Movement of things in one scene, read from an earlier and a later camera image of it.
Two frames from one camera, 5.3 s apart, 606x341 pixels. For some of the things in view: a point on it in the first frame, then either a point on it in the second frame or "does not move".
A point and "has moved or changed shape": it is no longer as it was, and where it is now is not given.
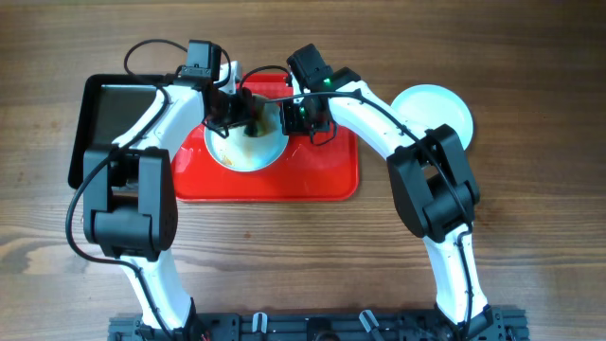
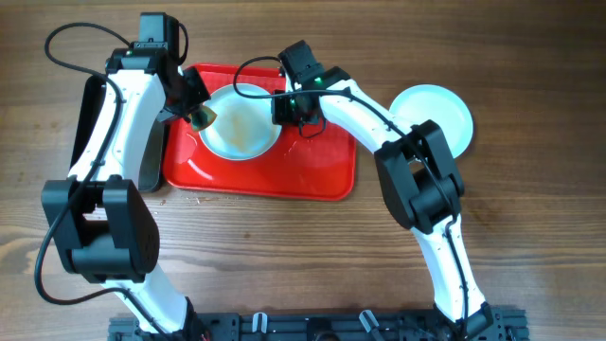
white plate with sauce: (244, 153) has moved or changed shape
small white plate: (428, 106) does not move
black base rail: (493, 326) does not move
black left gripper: (242, 116) → (198, 95)
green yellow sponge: (264, 127) has moved or changed shape
